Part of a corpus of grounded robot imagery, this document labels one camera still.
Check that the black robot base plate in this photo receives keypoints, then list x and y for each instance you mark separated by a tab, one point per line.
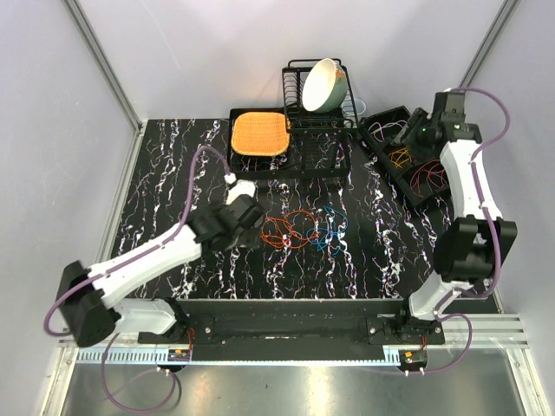
373	321

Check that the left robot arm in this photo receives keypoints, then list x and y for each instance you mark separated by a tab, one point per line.
95	301

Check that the cream ceramic bowl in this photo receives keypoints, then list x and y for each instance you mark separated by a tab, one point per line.
325	87

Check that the aluminium frame post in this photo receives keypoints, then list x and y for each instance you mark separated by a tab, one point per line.
90	39
502	18

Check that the orange woven basket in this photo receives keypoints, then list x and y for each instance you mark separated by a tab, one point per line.
260	134

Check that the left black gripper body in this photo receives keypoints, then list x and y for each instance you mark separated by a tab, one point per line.
249	238

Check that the black tray rack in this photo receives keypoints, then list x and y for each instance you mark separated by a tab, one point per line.
309	156

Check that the left aluminium frame post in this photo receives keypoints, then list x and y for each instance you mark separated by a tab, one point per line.
90	39

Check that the black wire dish rack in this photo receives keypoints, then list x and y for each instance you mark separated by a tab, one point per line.
300	120

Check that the slotted cable duct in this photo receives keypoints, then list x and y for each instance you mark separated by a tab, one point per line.
229	355

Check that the right aluminium frame post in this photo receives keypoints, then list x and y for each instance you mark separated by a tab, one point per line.
502	18

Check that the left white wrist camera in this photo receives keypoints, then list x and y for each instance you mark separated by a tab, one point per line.
240	187

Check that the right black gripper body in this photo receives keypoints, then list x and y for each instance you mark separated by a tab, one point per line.
416	131

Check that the black compartment bin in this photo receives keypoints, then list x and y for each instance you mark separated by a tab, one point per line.
418	181

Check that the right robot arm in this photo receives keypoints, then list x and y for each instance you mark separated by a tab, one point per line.
469	255

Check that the clear plastic cup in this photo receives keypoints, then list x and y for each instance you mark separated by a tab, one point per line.
353	109

